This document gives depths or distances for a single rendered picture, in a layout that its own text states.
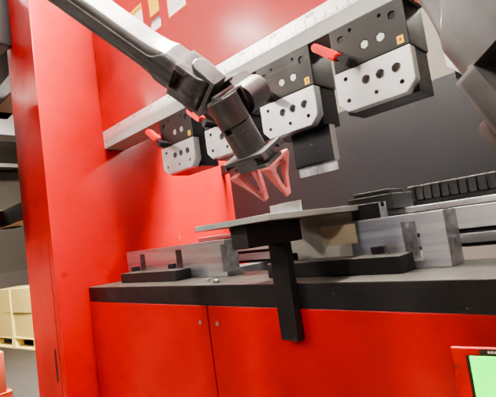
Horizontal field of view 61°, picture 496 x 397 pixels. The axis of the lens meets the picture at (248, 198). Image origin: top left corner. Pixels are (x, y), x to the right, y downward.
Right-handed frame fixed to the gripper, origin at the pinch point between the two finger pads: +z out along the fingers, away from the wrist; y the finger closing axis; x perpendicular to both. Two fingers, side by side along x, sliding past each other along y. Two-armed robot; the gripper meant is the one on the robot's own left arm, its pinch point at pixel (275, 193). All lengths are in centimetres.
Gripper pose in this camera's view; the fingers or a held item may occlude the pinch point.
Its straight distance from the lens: 77.0
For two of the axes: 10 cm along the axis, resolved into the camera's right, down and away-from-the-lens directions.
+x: -5.2, 5.4, -6.6
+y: -7.0, 1.7, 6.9
